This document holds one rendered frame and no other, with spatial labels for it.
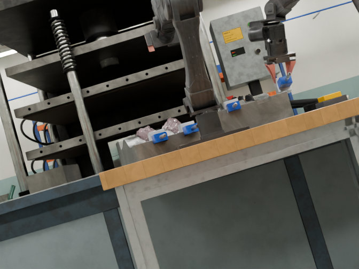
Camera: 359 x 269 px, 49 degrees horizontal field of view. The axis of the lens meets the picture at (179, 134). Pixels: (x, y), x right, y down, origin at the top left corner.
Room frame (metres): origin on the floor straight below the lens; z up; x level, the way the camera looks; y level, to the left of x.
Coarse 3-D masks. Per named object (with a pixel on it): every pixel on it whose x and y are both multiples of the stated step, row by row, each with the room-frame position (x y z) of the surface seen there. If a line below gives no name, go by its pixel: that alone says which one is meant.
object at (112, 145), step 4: (128, 136) 2.15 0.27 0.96; (132, 136) 2.15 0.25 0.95; (116, 140) 2.15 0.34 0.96; (108, 144) 2.16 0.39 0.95; (112, 144) 2.15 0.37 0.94; (112, 148) 2.15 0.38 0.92; (116, 148) 2.15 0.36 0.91; (112, 152) 2.15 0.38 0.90; (116, 152) 2.15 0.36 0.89; (112, 156) 2.16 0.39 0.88; (116, 156) 2.15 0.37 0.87; (116, 160) 2.15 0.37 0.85; (116, 164) 2.15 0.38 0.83; (120, 164) 2.15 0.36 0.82
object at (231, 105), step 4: (232, 100) 1.35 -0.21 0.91; (236, 100) 1.35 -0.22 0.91; (224, 104) 1.35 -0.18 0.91; (228, 104) 1.31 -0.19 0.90; (232, 104) 1.31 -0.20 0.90; (236, 104) 1.26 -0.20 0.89; (224, 108) 1.38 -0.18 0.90; (228, 108) 1.31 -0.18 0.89; (232, 108) 1.31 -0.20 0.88; (236, 108) 1.31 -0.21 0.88; (240, 108) 1.31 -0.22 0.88; (228, 112) 1.34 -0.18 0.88
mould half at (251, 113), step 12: (264, 96) 1.61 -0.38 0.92; (276, 96) 1.34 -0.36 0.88; (252, 108) 1.34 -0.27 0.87; (264, 108) 1.34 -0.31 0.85; (276, 108) 1.34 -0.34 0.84; (288, 108) 1.34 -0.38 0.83; (228, 120) 1.34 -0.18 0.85; (240, 120) 1.34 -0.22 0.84; (252, 120) 1.34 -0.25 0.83; (264, 120) 1.34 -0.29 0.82; (276, 120) 1.34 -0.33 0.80
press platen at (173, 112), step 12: (180, 108) 2.15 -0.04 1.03; (132, 120) 2.16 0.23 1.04; (144, 120) 2.16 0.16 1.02; (156, 120) 2.16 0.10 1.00; (96, 132) 2.17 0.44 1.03; (108, 132) 2.16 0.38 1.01; (120, 132) 2.16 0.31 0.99; (60, 144) 2.17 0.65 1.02; (72, 144) 2.17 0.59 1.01; (36, 156) 2.18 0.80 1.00
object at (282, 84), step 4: (284, 76) 1.37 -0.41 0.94; (288, 76) 1.32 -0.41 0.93; (276, 80) 1.41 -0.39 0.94; (280, 80) 1.36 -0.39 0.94; (284, 80) 1.36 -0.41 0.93; (288, 80) 1.36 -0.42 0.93; (276, 84) 1.41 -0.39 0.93; (280, 84) 1.36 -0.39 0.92; (284, 84) 1.37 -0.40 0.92; (288, 84) 1.37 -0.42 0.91; (276, 88) 1.42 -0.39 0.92; (280, 88) 1.40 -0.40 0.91; (284, 88) 1.40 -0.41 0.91; (288, 88) 1.40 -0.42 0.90; (276, 92) 1.43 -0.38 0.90; (280, 92) 1.41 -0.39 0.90; (288, 92) 1.42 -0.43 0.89
